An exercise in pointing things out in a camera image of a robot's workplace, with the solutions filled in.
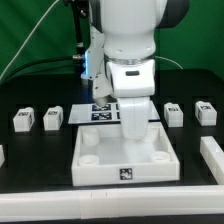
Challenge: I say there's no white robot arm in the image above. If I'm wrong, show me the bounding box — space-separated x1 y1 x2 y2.
82 0 190 139

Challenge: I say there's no white fence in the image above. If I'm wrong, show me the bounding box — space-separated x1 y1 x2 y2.
0 185 224 222
200 136 224 185

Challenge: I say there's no white right fence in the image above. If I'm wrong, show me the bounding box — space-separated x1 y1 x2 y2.
200 136 224 185

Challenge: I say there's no black cable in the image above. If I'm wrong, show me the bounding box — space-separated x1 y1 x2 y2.
0 56 84 86

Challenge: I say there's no white marker sheet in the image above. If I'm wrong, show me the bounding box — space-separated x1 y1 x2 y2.
68 102 160 124

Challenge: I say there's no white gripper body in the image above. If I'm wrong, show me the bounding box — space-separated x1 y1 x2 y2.
106 59 155 139

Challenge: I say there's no white cable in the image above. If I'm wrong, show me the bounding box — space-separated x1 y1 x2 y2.
0 0 61 83

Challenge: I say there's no white front fence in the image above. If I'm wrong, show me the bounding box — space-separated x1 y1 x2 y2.
0 185 224 222

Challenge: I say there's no white square tabletop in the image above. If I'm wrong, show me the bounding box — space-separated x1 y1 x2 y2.
71 122 180 186

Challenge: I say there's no white left block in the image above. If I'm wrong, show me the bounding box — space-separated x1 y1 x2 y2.
0 145 5 168

